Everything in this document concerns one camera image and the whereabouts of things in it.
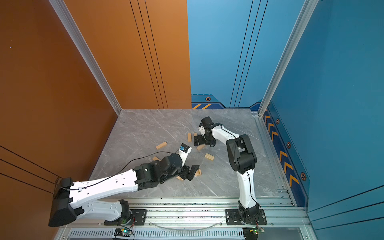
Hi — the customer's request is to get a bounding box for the wood block angled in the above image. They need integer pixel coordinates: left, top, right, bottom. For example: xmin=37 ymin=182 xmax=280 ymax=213
xmin=197 ymin=145 xmax=206 ymax=151

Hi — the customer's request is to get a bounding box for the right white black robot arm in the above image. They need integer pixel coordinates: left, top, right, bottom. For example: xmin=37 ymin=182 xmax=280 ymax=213
xmin=194 ymin=117 xmax=262 ymax=224

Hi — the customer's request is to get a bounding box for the aluminium rail frame front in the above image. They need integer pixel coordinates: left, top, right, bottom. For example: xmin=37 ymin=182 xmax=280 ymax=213
xmin=53 ymin=196 xmax=318 ymax=240

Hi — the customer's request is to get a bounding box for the ribbed wood block right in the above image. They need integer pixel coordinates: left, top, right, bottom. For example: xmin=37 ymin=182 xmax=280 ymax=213
xmin=205 ymin=154 xmax=215 ymax=161

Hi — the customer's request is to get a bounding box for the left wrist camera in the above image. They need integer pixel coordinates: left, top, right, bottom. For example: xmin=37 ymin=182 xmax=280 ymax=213
xmin=176 ymin=144 xmax=192 ymax=165

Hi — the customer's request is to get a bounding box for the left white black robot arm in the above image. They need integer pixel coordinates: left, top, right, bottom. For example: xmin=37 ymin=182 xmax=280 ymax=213
xmin=48 ymin=151 xmax=200 ymax=228

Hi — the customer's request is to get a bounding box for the left aluminium corner post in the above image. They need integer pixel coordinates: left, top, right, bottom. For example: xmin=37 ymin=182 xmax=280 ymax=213
xmin=49 ymin=0 xmax=122 ymax=116

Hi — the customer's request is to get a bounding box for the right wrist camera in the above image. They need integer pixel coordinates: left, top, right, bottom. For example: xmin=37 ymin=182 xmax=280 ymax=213
xmin=199 ymin=124 xmax=207 ymax=136

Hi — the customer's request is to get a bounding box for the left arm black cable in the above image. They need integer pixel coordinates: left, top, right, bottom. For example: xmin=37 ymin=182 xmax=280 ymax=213
xmin=53 ymin=150 xmax=178 ymax=193

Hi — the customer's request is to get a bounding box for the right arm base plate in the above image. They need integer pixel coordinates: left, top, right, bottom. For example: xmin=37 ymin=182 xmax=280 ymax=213
xmin=226 ymin=209 xmax=268 ymax=226

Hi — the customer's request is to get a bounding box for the green circuit board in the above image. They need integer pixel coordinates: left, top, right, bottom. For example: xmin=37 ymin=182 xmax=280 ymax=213
xmin=114 ymin=228 xmax=135 ymax=240
xmin=243 ymin=227 xmax=265 ymax=240

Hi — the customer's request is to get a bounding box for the right aluminium corner post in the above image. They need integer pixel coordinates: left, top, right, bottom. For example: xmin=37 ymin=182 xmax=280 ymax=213
xmin=258 ymin=0 xmax=319 ymax=117

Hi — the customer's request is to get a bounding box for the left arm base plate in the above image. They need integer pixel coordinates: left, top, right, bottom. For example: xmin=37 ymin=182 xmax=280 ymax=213
xmin=104 ymin=209 xmax=147 ymax=227

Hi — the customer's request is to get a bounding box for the aluminium corner post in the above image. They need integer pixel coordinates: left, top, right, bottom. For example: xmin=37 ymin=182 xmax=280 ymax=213
xmin=49 ymin=0 xmax=122 ymax=116
xmin=258 ymin=0 xmax=319 ymax=117

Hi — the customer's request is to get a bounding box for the left green circuit board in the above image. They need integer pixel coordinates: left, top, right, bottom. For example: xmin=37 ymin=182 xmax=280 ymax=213
xmin=114 ymin=228 xmax=135 ymax=240

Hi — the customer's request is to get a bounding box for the right green circuit board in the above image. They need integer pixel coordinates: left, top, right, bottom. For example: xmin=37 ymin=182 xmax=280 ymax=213
xmin=243 ymin=227 xmax=265 ymax=240

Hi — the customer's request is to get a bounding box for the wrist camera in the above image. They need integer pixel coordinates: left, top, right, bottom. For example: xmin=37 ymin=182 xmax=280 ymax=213
xmin=176 ymin=144 xmax=192 ymax=165
xmin=199 ymin=124 xmax=207 ymax=136

